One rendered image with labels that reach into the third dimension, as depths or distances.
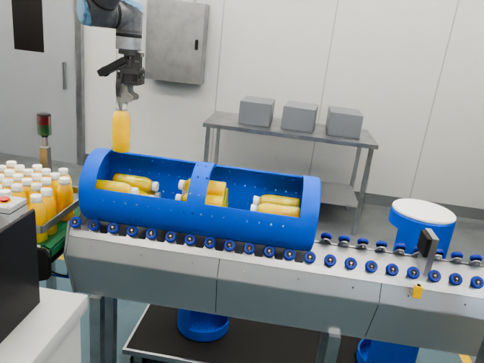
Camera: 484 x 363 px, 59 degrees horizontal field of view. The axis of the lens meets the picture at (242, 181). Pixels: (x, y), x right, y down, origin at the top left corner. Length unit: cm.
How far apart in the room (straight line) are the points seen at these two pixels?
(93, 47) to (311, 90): 245
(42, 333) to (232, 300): 90
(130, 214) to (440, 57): 395
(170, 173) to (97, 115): 359
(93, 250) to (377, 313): 110
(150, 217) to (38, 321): 70
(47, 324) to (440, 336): 140
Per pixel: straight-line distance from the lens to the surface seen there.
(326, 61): 478
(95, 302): 194
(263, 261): 163
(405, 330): 184
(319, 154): 493
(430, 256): 176
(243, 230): 156
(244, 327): 257
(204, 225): 158
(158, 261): 169
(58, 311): 106
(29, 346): 98
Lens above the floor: 171
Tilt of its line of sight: 19 degrees down
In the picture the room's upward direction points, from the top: 6 degrees clockwise
